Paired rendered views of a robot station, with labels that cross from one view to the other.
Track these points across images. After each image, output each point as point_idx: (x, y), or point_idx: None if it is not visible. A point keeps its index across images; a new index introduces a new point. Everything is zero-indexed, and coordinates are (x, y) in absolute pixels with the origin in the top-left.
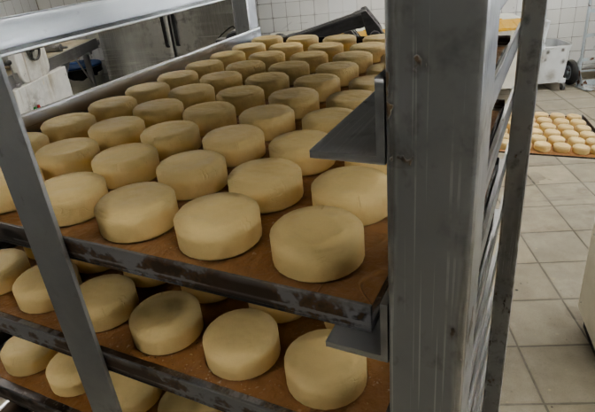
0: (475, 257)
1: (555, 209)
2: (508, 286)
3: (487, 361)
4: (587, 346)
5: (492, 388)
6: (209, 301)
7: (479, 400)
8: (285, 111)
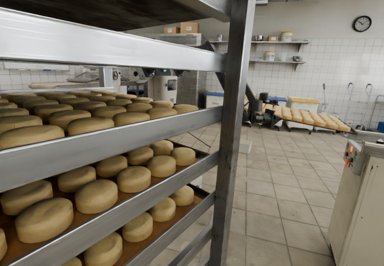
0: None
1: (322, 181)
2: (230, 141)
3: (213, 216)
4: (331, 258)
5: (216, 244)
6: None
7: (191, 248)
8: None
